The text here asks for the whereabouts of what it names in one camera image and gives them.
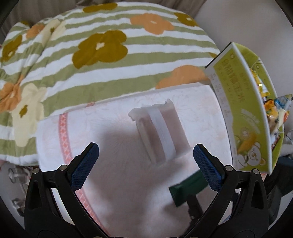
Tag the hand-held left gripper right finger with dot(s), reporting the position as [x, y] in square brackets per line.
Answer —
[209, 169]

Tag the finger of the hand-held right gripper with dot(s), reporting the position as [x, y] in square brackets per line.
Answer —
[195, 208]

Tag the white pink-bordered towel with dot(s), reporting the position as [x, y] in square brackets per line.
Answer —
[128, 183]

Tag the dark green snack packet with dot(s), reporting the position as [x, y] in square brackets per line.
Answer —
[186, 190]

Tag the green cardboard box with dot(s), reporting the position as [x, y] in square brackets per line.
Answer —
[238, 109]

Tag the pile of snack packets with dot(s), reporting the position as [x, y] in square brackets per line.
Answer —
[272, 107]

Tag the translucent white plastic holder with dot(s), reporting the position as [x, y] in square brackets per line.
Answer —
[160, 132]

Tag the green striped floral blanket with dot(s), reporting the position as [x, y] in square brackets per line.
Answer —
[103, 52]

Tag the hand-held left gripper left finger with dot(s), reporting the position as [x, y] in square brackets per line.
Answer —
[84, 167]

